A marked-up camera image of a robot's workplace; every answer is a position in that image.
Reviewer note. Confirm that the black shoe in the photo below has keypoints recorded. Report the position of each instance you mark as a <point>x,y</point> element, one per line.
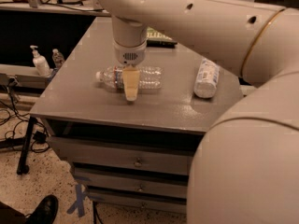
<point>46,211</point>

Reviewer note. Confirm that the blue tape mark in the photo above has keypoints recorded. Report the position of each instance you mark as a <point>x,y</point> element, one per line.
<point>81,205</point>

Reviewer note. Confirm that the grey drawer cabinet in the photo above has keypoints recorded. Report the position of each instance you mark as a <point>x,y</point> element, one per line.
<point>136,154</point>

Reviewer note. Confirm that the green snack bag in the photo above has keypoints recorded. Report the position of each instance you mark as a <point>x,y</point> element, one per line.
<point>156,39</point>

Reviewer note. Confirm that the white pump dispenser bottle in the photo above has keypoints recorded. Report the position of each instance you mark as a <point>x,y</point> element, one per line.
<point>40,62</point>

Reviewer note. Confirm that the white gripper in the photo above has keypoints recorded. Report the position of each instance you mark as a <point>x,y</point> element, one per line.
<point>130,55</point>

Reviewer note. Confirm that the grey metal shelf rail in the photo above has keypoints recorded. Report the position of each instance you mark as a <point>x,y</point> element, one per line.
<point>53,5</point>

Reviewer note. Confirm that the small clear bottle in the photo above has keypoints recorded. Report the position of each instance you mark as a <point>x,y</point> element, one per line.
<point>58,58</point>

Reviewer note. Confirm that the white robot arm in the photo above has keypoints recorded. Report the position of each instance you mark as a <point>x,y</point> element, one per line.
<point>246,167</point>

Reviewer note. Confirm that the clear water bottle red label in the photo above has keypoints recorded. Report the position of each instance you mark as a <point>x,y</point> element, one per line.
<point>120,77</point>

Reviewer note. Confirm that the white lying bottle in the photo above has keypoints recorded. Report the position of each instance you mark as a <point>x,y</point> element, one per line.
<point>206,81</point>

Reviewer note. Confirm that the black table leg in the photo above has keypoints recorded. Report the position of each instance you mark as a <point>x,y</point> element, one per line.
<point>23,168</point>

